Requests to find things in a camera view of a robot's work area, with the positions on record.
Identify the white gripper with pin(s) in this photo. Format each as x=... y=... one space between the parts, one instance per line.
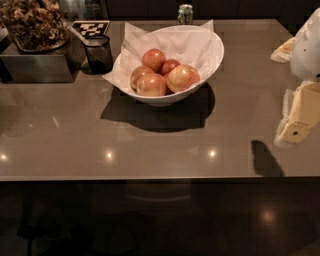
x=306 y=55

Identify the white ceramic bowl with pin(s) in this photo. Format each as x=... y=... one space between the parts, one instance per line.
x=175 y=97

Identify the dark red middle apple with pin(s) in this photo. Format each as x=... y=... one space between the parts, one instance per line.
x=168 y=66

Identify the back top apple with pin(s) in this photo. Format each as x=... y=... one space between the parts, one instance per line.
x=154 y=59

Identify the front left apple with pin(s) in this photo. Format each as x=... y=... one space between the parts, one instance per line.
x=151 y=85

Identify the left rear apple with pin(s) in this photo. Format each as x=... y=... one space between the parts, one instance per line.
x=137 y=73

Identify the white paper napkin liner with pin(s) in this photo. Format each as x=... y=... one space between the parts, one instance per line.
x=189 y=44

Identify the small glass jar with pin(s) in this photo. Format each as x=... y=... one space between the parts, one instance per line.
x=185 y=14

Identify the black mesh cup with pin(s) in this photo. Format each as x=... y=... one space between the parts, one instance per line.
x=98 y=52

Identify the black white marker tag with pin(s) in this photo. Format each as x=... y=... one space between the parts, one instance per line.
x=89 y=29

